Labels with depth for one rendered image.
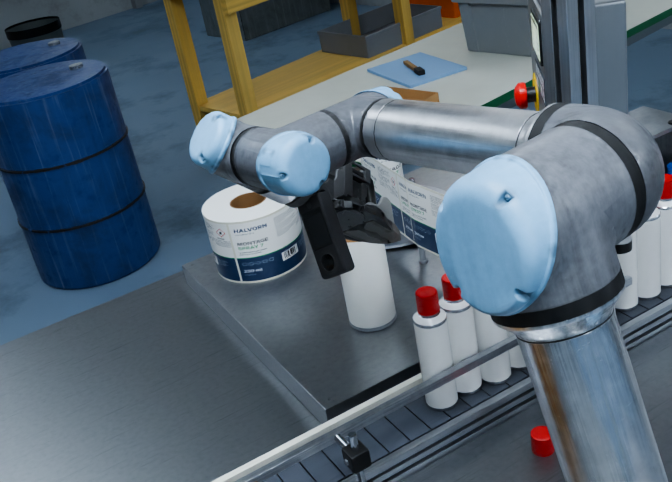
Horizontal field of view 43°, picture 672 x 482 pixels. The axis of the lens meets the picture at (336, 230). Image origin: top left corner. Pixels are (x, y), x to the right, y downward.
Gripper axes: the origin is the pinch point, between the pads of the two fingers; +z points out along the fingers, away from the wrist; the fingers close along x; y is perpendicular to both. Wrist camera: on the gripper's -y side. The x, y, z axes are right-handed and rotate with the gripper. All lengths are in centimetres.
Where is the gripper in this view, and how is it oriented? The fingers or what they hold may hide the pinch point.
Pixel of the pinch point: (392, 241)
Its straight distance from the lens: 127.9
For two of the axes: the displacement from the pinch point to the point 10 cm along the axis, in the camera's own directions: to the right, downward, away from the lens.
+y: 0.3, -9.0, 4.4
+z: 7.1, 3.3, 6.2
